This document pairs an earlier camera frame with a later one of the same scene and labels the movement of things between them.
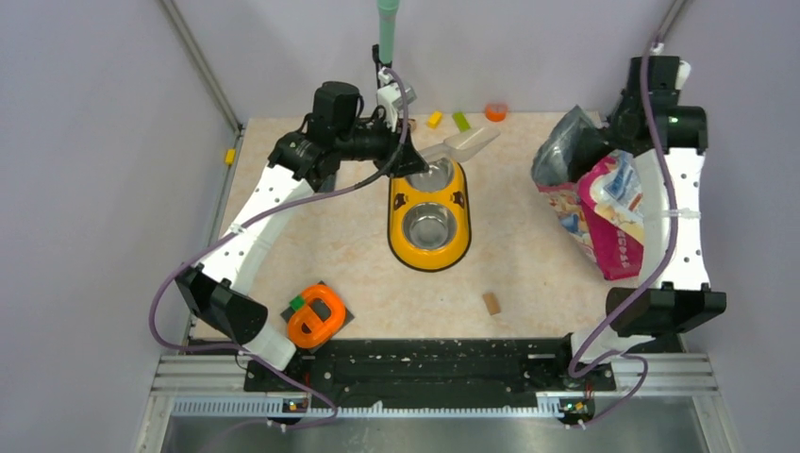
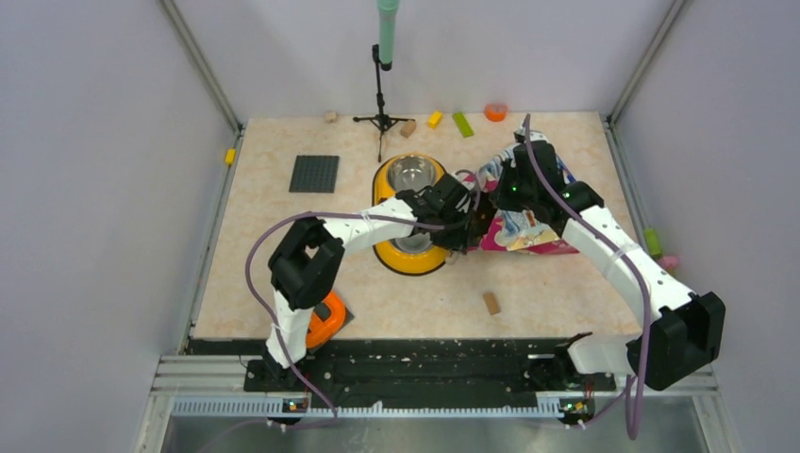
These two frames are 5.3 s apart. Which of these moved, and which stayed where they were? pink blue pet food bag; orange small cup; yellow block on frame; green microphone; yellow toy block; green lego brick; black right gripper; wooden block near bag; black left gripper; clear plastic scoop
Moved: black left gripper; pink blue pet food bag; clear plastic scoop; black right gripper
Stayed: green lego brick; yellow toy block; wooden block near bag; yellow block on frame; orange small cup; green microphone
